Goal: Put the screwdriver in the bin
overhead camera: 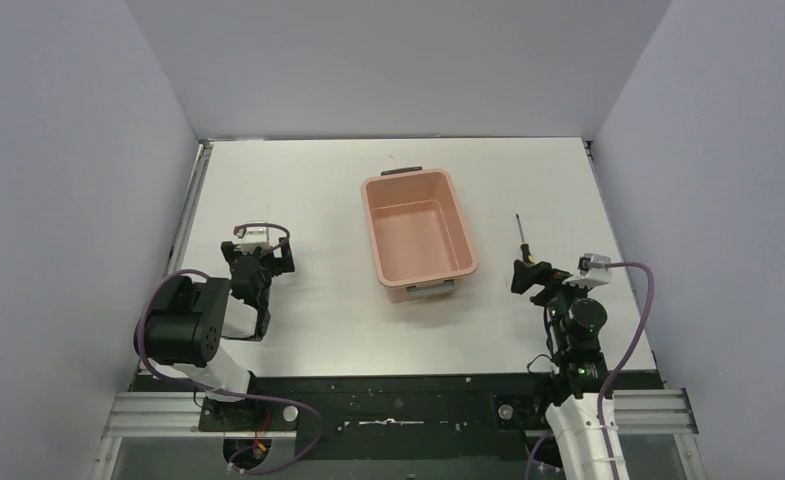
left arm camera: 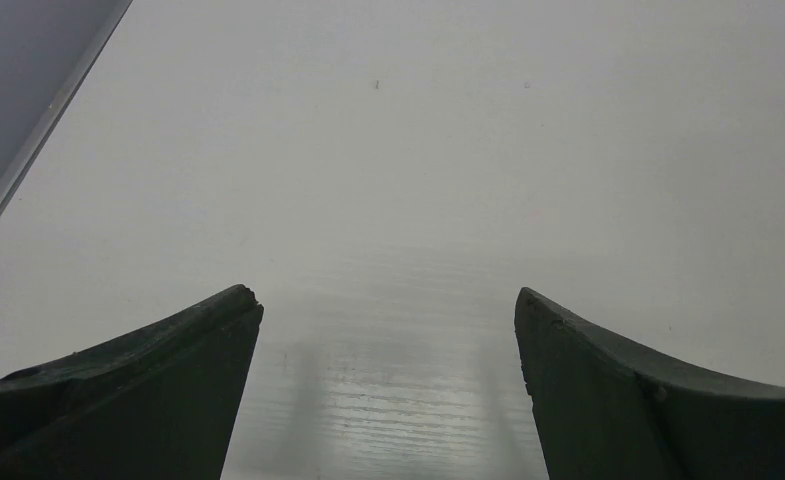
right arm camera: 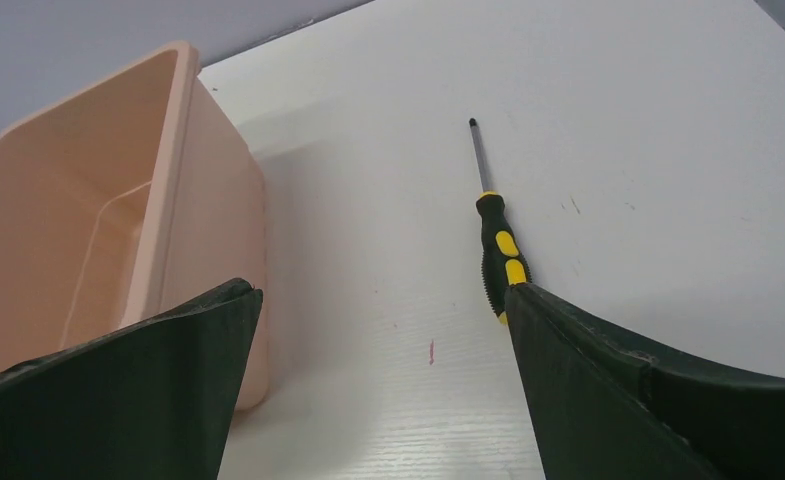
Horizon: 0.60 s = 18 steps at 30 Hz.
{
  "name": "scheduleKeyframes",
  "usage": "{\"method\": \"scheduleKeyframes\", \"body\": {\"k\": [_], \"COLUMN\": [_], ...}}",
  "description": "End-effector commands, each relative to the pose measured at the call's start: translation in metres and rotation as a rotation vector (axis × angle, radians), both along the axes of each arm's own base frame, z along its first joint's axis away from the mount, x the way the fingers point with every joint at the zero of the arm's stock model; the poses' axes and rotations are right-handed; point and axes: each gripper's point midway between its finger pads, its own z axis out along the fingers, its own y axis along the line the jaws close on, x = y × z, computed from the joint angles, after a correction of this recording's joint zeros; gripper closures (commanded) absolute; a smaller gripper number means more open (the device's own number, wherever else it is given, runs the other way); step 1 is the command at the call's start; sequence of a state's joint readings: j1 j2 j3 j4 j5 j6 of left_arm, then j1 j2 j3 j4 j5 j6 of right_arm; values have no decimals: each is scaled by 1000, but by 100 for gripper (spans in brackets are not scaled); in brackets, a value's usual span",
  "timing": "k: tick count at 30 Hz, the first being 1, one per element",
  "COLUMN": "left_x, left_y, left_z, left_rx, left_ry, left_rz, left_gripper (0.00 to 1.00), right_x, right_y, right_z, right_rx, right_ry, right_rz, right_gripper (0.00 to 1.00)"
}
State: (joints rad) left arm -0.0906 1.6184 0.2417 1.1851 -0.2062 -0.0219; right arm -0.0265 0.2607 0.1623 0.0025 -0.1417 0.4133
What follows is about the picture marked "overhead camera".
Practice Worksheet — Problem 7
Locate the black yellow screwdriver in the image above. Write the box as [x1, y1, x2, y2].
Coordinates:
[515, 213, 536, 265]

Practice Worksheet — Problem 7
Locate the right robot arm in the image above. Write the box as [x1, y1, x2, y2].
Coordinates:
[510, 254, 629, 479]

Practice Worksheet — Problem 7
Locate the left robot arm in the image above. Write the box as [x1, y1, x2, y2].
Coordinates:
[134, 236, 295, 402]

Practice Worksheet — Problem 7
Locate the pink plastic bin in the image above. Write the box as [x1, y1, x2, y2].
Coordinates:
[361, 166, 478, 303]

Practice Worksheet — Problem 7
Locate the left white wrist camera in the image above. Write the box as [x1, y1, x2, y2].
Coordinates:
[234, 225, 272, 254]

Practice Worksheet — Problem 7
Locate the left side aluminium rail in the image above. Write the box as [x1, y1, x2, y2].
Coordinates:
[165, 140, 213, 274]

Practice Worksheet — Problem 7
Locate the aluminium rail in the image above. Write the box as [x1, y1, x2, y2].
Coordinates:
[102, 390, 698, 439]
[165, 140, 213, 274]

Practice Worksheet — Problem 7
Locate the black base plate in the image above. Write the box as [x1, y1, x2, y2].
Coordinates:
[130, 370, 665, 465]

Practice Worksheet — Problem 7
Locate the aluminium front rail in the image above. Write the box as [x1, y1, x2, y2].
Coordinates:
[102, 390, 698, 439]

